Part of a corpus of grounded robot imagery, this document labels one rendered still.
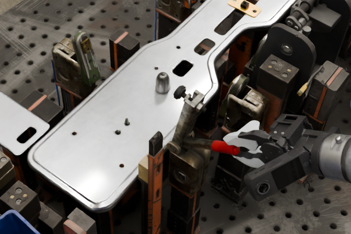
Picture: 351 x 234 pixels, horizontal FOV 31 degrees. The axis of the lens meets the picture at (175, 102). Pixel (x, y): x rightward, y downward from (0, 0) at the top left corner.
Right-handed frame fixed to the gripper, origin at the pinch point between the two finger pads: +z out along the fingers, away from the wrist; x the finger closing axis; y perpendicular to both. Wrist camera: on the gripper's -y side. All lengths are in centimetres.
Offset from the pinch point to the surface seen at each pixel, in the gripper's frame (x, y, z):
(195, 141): 0.7, -0.4, 8.2
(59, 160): 4.9, -15.8, 32.1
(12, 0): -7, 78, 198
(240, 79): 2.5, 17.1, 8.5
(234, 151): 0.1, -0.6, -1.6
